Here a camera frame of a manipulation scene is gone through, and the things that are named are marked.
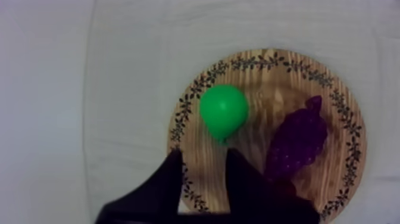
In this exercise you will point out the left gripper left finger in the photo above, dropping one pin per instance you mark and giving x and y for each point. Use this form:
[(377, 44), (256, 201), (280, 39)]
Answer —
[(162, 194)]

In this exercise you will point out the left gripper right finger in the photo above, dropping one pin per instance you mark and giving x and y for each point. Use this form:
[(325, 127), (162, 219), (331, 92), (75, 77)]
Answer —
[(250, 194)]

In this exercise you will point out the green toy pear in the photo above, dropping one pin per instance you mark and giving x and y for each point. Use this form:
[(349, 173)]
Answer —
[(223, 109)]

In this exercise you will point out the round wooden board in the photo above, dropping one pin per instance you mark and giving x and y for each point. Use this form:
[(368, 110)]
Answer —
[(268, 90)]

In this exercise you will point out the purple toy grapes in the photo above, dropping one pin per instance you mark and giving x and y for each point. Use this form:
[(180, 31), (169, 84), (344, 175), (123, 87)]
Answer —
[(297, 140)]

